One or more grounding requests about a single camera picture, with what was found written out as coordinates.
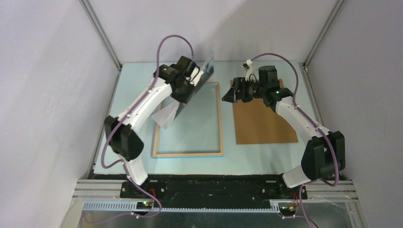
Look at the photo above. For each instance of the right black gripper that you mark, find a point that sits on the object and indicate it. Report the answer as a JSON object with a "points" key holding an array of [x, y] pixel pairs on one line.
{"points": [[232, 95]]}

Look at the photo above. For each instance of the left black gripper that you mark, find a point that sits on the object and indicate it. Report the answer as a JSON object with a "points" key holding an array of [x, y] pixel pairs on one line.
{"points": [[184, 99]]}

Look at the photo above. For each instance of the landscape photo print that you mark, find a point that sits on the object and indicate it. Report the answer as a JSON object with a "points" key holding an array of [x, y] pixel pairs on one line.
{"points": [[200, 75]]}

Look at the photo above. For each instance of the brown fibreboard backing board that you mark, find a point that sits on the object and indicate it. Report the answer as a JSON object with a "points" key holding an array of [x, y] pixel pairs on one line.
{"points": [[257, 124]]}

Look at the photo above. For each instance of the light wooden picture frame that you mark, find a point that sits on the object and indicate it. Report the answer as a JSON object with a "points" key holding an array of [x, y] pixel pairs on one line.
{"points": [[196, 131]]}

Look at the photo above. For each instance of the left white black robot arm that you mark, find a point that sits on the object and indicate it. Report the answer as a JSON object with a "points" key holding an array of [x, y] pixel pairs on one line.
{"points": [[122, 130]]}

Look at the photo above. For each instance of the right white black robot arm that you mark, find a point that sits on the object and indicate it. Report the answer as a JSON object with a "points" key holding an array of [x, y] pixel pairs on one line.
{"points": [[324, 154]]}

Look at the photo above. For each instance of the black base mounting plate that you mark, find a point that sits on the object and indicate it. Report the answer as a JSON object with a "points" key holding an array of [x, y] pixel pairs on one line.
{"points": [[219, 191]]}

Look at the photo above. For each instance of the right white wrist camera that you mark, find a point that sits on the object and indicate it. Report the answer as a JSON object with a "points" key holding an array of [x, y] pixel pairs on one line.
{"points": [[249, 68]]}

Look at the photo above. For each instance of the right aluminium corner post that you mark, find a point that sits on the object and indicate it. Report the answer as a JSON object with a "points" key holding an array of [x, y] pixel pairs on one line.
{"points": [[323, 32]]}

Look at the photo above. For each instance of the aluminium corner post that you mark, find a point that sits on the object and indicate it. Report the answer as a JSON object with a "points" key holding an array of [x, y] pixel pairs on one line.
{"points": [[323, 32], [97, 25]]}

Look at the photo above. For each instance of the left aluminium corner post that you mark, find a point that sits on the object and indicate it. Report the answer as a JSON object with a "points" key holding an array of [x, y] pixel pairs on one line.
{"points": [[97, 25]]}

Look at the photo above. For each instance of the aluminium rail frame front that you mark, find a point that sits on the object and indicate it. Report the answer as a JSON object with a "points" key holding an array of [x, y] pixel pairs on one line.
{"points": [[121, 195]]}

